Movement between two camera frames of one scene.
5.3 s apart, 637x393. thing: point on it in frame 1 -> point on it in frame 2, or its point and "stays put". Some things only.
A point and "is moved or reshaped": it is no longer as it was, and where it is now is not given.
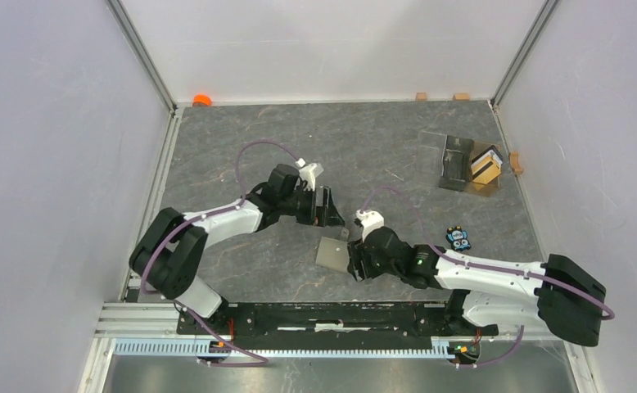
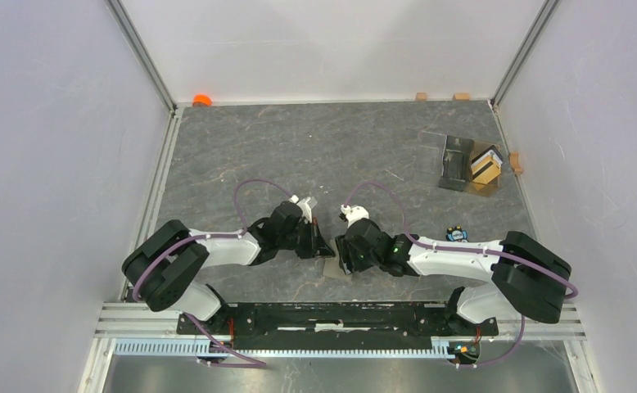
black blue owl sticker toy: [458, 238] stays put
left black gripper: [326, 215] -> [317, 246]
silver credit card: [486, 166] stays put
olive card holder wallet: [333, 253] is moved or reshaped
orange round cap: [201, 100] stays put
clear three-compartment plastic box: [444, 161] stays put
